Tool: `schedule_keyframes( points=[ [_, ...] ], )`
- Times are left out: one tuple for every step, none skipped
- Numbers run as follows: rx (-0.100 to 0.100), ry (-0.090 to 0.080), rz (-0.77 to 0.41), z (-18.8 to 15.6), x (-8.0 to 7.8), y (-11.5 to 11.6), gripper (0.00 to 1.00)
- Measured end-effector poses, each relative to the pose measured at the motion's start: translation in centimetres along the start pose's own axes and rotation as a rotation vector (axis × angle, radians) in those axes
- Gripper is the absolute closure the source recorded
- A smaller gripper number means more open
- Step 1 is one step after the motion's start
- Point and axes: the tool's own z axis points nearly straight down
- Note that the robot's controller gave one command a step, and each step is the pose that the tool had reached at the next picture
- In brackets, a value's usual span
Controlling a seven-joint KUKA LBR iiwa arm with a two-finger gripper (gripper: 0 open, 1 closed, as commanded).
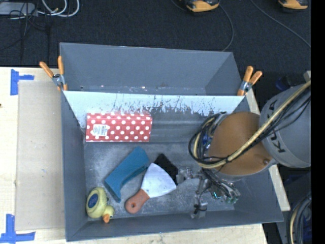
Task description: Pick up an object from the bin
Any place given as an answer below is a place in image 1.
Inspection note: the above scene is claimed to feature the yellow duck tape measure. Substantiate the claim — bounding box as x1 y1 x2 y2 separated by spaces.
85 187 115 224

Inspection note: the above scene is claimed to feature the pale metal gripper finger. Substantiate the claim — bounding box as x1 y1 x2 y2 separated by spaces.
190 181 209 220
177 167 204 186

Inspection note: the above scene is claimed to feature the black flat object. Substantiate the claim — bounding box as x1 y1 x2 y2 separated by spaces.
153 153 179 186

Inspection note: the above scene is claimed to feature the white scraper with orange handle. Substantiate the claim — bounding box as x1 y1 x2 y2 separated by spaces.
124 163 178 215

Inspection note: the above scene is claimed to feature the grey metal bin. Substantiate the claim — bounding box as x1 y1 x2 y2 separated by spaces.
59 42 284 242

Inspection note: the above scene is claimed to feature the teal angled block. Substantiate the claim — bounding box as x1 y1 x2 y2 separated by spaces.
104 146 150 203

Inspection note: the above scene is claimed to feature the pale cardboard board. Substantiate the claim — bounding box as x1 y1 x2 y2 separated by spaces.
14 80 66 231

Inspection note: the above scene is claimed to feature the red white-dotted box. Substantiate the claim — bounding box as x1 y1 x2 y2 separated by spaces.
85 112 153 143

